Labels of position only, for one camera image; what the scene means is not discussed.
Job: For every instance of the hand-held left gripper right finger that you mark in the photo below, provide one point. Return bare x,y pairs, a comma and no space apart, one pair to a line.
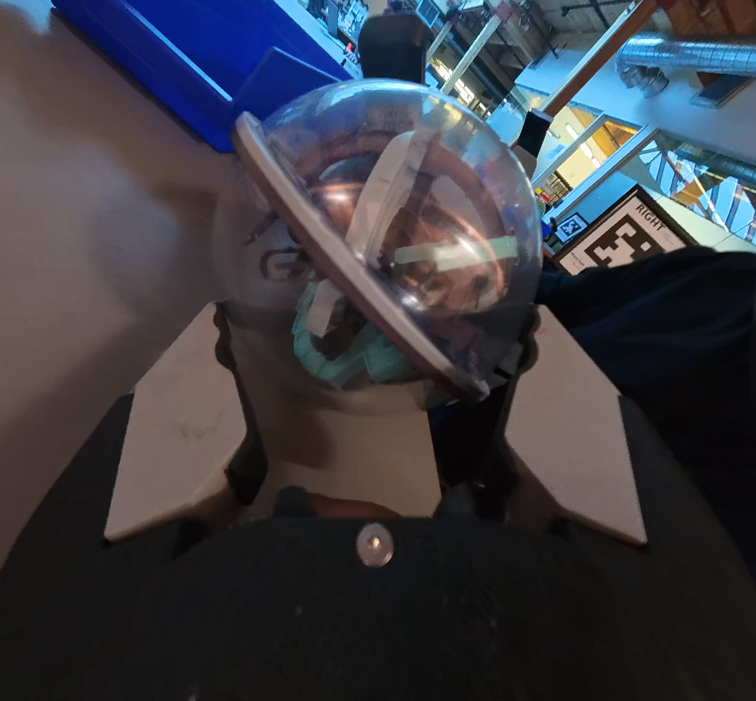
573,441

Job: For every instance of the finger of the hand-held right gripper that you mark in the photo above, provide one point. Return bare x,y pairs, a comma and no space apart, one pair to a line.
527,165

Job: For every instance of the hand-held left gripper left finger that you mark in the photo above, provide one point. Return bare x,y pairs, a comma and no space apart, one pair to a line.
177,429

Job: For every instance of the clear maze ball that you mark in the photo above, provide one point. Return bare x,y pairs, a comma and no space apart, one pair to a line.
413,211

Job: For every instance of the person's right forearm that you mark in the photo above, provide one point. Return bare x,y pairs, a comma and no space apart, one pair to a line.
667,347

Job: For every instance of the black chair back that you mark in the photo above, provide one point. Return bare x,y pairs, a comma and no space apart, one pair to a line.
393,48

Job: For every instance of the blue plastic bin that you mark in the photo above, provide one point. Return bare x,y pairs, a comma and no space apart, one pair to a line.
165,40

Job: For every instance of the silver air duct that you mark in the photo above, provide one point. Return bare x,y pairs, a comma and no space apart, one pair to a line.
679,57

